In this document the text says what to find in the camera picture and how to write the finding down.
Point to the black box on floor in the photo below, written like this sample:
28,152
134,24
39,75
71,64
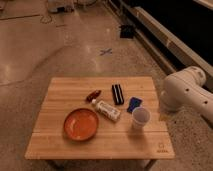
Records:
127,31

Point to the blue cloth piece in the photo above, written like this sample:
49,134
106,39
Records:
133,103

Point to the small red bottle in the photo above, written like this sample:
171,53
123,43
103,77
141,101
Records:
93,95

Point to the white plastic bottle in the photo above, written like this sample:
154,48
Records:
106,109

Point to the black striped case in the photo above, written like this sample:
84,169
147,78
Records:
117,94

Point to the wooden folding table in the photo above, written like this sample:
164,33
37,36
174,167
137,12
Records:
112,140

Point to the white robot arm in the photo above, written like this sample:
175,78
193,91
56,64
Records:
185,87

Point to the grey equipment base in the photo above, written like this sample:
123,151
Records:
54,5

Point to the white paper cup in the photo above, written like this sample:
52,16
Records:
140,117

